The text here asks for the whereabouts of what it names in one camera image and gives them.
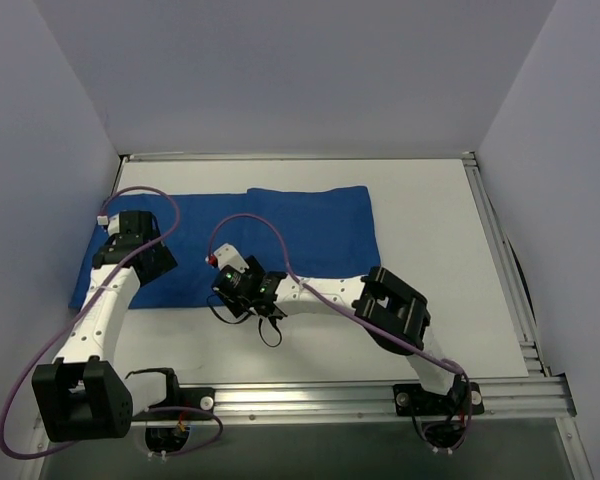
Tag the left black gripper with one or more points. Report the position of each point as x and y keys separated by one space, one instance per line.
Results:
x=156 y=262

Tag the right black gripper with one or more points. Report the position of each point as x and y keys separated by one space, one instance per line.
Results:
x=237 y=304

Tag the blue surgical cloth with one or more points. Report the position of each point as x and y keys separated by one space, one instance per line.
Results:
x=328 y=234

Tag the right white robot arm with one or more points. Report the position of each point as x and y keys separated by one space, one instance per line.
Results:
x=393 y=313

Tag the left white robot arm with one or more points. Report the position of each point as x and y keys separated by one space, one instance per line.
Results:
x=87 y=353

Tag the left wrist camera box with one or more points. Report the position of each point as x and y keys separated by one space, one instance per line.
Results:
x=105 y=222

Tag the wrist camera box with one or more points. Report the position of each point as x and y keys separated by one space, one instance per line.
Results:
x=226 y=255
x=105 y=222

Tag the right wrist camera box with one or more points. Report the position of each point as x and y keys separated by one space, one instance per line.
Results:
x=226 y=255

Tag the back aluminium frame rail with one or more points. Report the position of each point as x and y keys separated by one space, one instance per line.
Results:
x=188 y=157

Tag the aluminium frame rail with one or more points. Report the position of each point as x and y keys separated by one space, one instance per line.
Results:
x=305 y=400
x=188 y=157
x=508 y=270

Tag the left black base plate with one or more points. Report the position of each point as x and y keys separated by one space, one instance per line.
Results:
x=200 y=398

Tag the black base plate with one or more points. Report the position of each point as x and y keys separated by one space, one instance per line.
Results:
x=412 y=399
x=200 y=398

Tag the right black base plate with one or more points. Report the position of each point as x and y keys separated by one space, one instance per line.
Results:
x=412 y=399

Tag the right aluminium frame rail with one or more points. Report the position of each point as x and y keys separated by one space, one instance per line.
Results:
x=508 y=270

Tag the front aluminium frame rail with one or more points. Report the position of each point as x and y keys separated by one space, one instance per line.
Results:
x=305 y=400

